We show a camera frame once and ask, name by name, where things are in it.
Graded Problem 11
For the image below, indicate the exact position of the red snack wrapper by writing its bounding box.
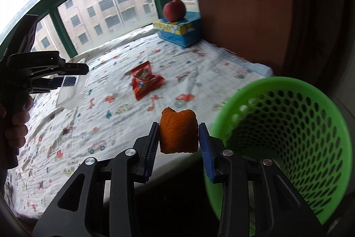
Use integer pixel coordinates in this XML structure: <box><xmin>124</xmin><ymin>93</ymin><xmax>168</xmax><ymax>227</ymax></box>
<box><xmin>130</xmin><ymin>61</ymin><xmax>165</xmax><ymax>101</ymax></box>

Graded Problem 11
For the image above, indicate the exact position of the red apple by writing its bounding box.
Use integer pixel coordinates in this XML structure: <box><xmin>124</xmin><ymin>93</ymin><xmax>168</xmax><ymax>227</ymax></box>
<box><xmin>163</xmin><ymin>0</ymin><xmax>186</xmax><ymax>22</ymax></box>

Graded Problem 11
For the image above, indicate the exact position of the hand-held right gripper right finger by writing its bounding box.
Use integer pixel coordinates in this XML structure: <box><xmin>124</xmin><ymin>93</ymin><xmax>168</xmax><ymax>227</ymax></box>
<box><xmin>198</xmin><ymin>123</ymin><xmax>326</xmax><ymax>237</ymax></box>

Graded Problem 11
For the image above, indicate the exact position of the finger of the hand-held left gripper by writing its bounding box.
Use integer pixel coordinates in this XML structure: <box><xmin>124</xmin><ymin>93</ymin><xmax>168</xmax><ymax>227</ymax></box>
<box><xmin>8</xmin><ymin>51</ymin><xmax>89</xmax><ymax>79</ymax></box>
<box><xmin>28</xmin><ymin>76</ymin><xmax>77</xmax><ymax>94</ymax></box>

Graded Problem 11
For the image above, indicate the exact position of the green perforated plastic basket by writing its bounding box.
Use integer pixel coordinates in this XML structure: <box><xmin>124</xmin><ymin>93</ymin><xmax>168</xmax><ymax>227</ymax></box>
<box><xmin>204</xmin><ymin>76</ymin><xmax>348</xmax><ymax>226</ymax></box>

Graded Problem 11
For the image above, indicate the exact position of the green window frame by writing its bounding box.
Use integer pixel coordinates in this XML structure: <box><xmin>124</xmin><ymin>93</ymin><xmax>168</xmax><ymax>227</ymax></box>
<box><xmin>0</xmin><ymin>0</ymin><xmax>195</xmax><ymax>60</ymax></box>

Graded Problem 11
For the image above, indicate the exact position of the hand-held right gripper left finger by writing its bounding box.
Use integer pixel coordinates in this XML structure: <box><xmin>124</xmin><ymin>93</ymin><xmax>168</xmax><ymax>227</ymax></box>
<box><xmin>33</xmin><ymin>122</ymin><xmax>160</xmax><ymax>237</ymax></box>

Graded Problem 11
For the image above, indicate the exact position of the orange peel piece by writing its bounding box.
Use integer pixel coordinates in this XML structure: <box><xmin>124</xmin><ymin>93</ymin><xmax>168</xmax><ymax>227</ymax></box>
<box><xmin>159</xmin><ymin>107</ymin><xmax>199</xmax><ymax>155</ymax></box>

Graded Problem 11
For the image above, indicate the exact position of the clear rectangular plastic tray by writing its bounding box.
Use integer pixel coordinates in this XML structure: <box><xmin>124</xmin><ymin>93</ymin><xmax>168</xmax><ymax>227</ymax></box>
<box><xmin>55</xmin><ymin>58</ymin><xmax>91</xmax><ymax>110</ymax></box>

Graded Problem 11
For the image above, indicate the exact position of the blue dotted tissue box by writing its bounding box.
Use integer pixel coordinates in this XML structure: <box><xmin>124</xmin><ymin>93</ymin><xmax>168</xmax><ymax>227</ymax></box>
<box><xmin>152</xmin><ymin>12</ymin><xmax>202</xmax><ymax>48</ymax></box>

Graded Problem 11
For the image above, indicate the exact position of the person's left hand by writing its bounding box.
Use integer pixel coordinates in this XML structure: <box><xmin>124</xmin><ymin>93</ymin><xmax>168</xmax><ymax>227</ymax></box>
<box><xmin>6</xmin><ymin>95</ymin><xmax>34</xmax><ymax>155</ymax></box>

